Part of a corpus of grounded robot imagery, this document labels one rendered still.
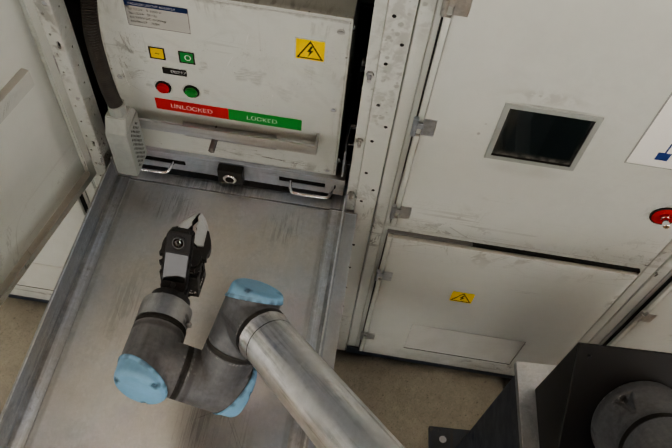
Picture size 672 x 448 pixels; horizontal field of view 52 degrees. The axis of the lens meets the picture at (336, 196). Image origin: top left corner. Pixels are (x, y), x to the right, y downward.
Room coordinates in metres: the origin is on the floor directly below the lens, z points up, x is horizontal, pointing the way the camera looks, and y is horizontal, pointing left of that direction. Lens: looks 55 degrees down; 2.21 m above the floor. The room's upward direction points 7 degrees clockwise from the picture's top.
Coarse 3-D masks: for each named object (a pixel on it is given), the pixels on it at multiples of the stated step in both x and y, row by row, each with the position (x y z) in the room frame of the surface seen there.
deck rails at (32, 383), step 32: (96, 192) 0.83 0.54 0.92; (96, 224) 0.78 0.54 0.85; (96, 256) 0.71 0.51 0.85; (64, 288) 0.61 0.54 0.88; (320, 288) 0.69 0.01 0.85; (64, 320) 0.55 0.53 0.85; (320, 320) 0.62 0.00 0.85; (32, 352) 0.45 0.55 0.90; (320, 352) 0.53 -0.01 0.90; (32, 384) 0.41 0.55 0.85; (32, 416) 0.35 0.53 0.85
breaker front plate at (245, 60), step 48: (144, 0) 0.97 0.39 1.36; (192, 0) 0.97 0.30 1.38; (144, 48) 0.97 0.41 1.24; (192, 48) 0.97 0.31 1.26; (240, 48) 0.96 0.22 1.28; (288, 48) 0.96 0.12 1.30; (336, 48) 0.95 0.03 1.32; (144, 96) 0.97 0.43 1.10; (240, 96) 0.96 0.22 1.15; (288, 96) 0.96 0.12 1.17; (336, 96) 0.95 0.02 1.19; (192, 144) 0.97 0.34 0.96; (240, 144) 0.96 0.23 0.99; (336, 144) 0.95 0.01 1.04
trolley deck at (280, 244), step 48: (144, 192) 0.89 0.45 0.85; (192, 192) 0.91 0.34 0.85; (144, 240) 0.76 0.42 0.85; (240, 240) 0.79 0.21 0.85; (288, 240) 0.81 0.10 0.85; (96, 288) 0.63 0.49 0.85; (144, 288) 0.64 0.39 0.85; (288, 288) 0.69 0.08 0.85; (336, 288) 0.70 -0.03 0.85; (96, 336) 0.52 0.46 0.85; (192, 336) 0.55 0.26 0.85; (336, 336) 0.59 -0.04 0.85; (96, 384) 0.42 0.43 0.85; (48, 432) 0.32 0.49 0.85; (96, 432) 0.33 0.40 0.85; (144, 432) 0.34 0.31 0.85; (192, 432) 0.36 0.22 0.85; (240, 432) 0.37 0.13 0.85; (288, 432) 0.38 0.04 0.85
